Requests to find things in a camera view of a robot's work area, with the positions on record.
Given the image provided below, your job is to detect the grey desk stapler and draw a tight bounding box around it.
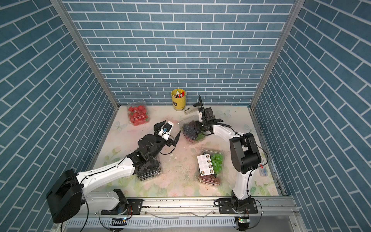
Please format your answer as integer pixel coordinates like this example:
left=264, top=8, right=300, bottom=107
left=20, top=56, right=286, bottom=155
left=184, top=102, right=201, bottom=115

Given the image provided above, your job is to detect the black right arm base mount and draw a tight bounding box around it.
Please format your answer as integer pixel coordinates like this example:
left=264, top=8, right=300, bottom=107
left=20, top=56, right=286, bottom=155
left=214, top=197, right=258, bottom=214

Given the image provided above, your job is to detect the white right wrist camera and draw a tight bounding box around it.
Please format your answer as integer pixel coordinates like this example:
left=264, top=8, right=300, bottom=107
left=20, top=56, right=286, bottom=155
left=198, top=108, right=204, bottom=122

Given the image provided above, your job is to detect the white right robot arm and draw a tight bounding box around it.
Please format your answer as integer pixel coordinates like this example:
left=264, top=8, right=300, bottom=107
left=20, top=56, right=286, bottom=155
left=196, top=96, right=267, bottom=201

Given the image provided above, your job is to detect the aluminium front rail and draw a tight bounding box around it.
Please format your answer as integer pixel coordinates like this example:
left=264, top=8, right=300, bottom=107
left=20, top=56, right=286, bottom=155
left=57, top=195, right=302, bottom=221

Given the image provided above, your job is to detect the aluminium corner post left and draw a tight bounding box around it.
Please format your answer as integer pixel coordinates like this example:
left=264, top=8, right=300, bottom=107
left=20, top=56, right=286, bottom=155
left=50, top=0, right=119, bottom=110

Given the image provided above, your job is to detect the clear box of avocados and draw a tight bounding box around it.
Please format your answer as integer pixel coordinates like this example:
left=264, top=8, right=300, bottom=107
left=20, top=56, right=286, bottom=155
left=135, top=158, right=161, bottom=181

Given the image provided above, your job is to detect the clear box of mixed grapes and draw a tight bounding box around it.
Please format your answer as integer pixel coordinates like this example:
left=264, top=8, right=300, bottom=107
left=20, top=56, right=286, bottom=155
left=196, top=149, right=224, bottom=186

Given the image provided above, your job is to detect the clear box of blueberries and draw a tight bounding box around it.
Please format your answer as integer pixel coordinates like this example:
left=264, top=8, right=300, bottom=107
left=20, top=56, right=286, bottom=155
left=179, top=116, right=206, bottom=144

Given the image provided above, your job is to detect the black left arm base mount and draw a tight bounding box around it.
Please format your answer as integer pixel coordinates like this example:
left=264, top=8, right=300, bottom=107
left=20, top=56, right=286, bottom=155
left=100, top=189, right=144, bottom=217

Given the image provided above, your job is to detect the white fruit sticker sheet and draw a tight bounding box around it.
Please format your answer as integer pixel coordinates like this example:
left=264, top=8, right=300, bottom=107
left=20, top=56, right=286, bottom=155
left=197, top=154, right=215, bottom=176

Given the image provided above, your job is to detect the yellow pen cup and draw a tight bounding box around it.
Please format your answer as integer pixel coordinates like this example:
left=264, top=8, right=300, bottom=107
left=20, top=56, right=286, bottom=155
left=171, top=89, right=186, bottom=111

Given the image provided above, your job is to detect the clear box of strawberries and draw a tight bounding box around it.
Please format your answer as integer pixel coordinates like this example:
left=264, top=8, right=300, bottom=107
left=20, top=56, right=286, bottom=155
left=127, top=101, right=149, bottom=126

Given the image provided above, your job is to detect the aluminium corner post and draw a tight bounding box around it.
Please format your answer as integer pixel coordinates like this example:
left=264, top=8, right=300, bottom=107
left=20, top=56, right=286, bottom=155
left=50, top=0, right=119, bottom=110
left=250, top=0, right=305, bottom=109

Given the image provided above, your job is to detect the white label strip on table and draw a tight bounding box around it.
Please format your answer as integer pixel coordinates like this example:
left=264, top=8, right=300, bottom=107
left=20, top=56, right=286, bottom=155
left=258, top=164, right=268, bottom=177

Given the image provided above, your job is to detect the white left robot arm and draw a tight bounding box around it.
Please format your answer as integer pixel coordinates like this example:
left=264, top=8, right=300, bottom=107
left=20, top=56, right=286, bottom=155
left=46, top=121, right=180, bottom=224

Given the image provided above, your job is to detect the aluminium corner post right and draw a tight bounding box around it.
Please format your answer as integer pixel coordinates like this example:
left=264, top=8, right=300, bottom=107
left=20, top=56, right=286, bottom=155
left=250, top=0, right=305, bottom=109

